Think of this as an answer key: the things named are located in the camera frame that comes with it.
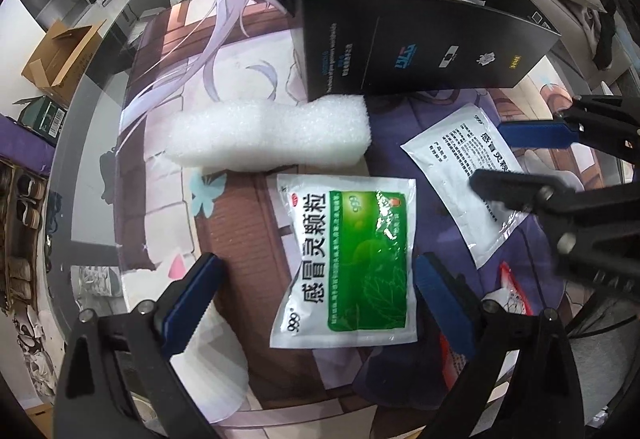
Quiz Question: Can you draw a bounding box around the green medicine sachet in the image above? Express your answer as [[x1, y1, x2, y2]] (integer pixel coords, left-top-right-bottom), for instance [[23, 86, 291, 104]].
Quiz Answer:
[[270, 174, 418, 350]]

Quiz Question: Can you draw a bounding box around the wooden shoe rack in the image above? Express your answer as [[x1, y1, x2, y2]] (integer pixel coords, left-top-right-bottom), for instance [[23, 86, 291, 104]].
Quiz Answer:
[[0, 154, 51, 305]]

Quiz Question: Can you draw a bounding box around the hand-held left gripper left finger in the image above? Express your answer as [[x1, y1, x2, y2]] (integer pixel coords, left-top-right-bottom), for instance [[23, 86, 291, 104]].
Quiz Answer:
[[52, 251, 227, 439]]

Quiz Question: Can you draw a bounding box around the printed desk mat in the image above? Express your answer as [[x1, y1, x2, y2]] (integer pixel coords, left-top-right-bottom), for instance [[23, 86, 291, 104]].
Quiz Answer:
[[100, 0, 566, 439]]

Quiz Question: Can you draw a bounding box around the black jacket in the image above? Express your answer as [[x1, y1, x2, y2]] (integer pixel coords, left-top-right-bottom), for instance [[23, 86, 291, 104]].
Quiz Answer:
[[545, 0, 622, 70]]

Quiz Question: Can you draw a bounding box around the white medicine sachet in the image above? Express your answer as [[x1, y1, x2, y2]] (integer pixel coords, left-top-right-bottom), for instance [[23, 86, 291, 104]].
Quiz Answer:
[[400, 103, 531, 270]]

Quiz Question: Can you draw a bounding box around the open brown cardboard box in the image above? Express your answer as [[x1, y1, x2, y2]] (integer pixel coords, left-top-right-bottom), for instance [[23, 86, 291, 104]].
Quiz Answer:
[[21, 19, 108, 107]]

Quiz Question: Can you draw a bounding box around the purple rolled mat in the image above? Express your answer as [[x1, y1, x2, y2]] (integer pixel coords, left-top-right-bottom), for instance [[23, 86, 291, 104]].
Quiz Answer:
[[0, 114, 56, 176]]

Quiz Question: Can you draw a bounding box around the black cardboard box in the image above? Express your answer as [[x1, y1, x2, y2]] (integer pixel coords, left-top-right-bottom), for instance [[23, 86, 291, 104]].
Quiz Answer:
[[277, 0, 562, 102]]

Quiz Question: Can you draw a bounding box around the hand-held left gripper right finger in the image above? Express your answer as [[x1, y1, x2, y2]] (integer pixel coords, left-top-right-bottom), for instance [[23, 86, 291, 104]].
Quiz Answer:
[[414, 251, 586, 439]]

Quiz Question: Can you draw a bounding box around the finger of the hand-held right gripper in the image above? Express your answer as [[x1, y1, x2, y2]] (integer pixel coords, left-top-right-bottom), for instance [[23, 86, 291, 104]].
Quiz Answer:
[[499, 94, 640, 154], [469, 168, 640, 292]]

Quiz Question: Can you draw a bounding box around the white foam piece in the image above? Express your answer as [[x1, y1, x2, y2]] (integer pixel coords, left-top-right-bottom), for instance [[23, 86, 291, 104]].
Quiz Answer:
[[167, 95, 373, 170]]

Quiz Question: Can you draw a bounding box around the dark green box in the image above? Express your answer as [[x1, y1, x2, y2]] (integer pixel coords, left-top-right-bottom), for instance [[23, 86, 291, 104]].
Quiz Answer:
[[20, 96, 69, 147]]

